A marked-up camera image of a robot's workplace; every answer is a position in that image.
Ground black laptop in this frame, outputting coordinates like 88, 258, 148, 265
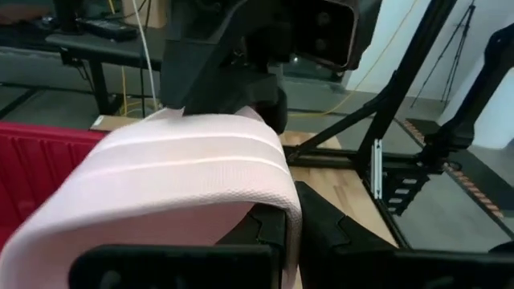
78, 18, 140, 42

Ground white cable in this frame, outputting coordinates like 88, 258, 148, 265
131, 0, 162, 112

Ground red plastic bin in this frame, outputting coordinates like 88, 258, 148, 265
0, 121, 107, 250

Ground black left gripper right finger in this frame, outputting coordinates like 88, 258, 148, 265
295, 180, 514, 289

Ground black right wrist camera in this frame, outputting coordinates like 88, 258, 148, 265
280, 0, 382, 73

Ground silver metal bracket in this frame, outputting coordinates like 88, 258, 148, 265
370, 138, 384, 201

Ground pink slide sandal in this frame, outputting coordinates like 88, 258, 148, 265
0, 106, 303, 289

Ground black aluminium frame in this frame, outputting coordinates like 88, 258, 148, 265
283, 0, 514, 258

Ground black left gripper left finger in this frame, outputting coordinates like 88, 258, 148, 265
67, 202, 288, 289

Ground black tripod stand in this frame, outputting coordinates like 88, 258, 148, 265
409, 0, 478, 109

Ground yellow cable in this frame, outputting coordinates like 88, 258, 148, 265
288, 0, 421, 120

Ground dark grey desk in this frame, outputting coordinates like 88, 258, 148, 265
0, 23, 166, 117

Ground black floor strip orange marks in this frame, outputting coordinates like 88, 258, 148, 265
401, 118, 505, 220

